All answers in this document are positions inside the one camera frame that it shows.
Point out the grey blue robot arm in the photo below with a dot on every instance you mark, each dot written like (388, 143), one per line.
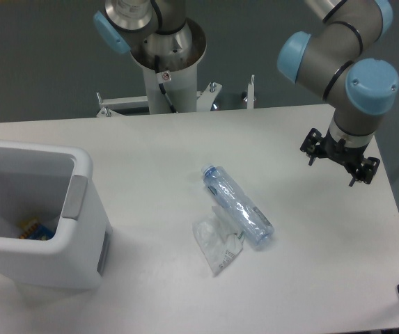
(361, 90)

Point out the white metal base frame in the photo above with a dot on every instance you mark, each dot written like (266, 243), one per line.
(206, 101)

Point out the clear plastic water bottle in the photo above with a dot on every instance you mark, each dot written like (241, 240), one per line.
(227, 192)

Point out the clear plastic wrapper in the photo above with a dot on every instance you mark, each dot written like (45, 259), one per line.
(220, 239)

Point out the colourful snack packet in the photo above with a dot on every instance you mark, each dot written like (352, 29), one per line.
(32, 229)

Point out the white trash can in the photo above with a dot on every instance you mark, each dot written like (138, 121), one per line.
(54, 184)

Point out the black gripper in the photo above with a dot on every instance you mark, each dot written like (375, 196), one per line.
(343, 149)

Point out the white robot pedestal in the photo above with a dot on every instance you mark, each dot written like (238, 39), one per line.
(169, 65)

